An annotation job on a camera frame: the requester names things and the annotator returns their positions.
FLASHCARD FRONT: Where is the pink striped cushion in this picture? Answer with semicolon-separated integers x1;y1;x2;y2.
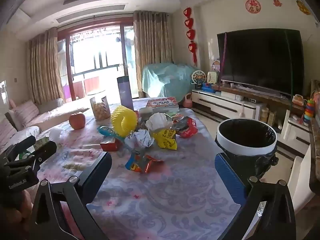
11;100;39;127

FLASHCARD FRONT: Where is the blue toy set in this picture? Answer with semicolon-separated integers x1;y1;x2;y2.
201;82;215;93

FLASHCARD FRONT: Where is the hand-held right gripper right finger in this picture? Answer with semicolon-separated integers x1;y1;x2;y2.
214;152;297;240

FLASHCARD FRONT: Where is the white flat box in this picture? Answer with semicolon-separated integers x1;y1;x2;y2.
221;91;244;100

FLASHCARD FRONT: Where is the orange and blue snack wrapper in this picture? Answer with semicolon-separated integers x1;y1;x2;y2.
125;152;164;174

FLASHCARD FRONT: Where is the clear jar of snack balls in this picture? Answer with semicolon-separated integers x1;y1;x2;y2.
89;95;111;121

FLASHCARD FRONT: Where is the red snack wrapper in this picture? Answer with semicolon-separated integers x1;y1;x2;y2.
173;117;198;138

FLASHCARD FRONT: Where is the red heart hanging decoration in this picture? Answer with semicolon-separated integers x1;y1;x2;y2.
183;7;198;65

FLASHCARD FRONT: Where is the yellow plastic spiral toy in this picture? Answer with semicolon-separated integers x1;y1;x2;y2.
110;106;138;137

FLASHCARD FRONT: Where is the red illustrated book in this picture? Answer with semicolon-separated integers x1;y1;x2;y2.
146;97;180;113

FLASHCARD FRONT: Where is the yellow orange wall sticker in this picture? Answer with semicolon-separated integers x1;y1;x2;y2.
296;0;311;15

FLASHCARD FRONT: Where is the printed paper ball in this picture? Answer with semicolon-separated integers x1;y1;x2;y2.
124;129;154;153

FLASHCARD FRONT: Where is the white bin with black bag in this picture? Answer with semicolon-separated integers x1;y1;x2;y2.
215;119;279;180

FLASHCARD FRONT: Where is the black flat television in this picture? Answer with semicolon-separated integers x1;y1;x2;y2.
217;29;303;96

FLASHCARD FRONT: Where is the round red wall sticker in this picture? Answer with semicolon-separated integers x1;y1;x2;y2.
245;0;261;13

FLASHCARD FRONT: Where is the person's left hand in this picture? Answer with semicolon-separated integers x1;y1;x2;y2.
0;192;33;240

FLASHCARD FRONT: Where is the small red box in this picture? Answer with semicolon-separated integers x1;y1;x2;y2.
100;139;123;152

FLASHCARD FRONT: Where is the orange toy phone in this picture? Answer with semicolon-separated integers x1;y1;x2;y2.
292;94;305;108

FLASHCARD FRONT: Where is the white round stool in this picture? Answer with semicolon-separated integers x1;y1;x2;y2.
87;89;107;98

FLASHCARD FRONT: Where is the white tissue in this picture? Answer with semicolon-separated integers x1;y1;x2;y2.
146;113;173;132

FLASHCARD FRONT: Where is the marble top counter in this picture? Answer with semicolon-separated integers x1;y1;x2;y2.
287;117;320;213

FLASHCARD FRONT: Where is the beige patterned curtain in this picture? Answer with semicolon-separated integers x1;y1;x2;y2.
26;27;64;104
133;10;174;98

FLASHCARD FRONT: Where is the yellow plastic bag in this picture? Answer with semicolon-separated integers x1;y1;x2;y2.
153;128;177;150

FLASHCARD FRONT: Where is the rainbow ring stacker toy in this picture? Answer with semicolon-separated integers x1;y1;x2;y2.
304;99;316;127

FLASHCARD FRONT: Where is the pink striped sofa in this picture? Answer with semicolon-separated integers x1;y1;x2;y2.
0;97;89;153

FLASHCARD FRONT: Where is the wooden sliding glass door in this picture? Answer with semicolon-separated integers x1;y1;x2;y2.
57;21;135;100

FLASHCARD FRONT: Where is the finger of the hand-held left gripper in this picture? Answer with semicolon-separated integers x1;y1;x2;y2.
5;141;57;172
0;136;36;164

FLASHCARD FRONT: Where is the purple thermos bottle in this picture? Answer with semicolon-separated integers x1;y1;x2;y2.
117;75;134;110

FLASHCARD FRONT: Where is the teal cloth covered armchair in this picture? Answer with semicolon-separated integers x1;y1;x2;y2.
142;63;197;98

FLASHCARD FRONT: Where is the red apple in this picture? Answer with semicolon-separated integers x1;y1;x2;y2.
69;112;86;130

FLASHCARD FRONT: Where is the white television cabinet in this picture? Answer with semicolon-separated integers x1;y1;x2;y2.
192;84;310;155

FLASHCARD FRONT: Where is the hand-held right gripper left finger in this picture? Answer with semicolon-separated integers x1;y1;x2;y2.
29;152;112;240

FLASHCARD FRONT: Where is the toy ferris wheel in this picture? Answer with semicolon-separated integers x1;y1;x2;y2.
191;70;206;90

